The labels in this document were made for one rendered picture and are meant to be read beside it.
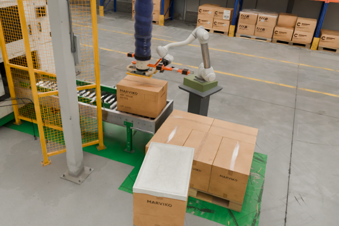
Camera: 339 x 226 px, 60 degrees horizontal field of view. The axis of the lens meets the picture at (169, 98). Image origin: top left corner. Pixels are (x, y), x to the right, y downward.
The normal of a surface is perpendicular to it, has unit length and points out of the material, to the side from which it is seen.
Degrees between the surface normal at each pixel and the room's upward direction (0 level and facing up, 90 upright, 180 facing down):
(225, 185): 90
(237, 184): 90
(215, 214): 0
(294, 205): 0
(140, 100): 90
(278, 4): 90
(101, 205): 0
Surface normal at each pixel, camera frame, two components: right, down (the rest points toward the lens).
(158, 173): 0.06, -0.89
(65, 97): -0.36, 0.40
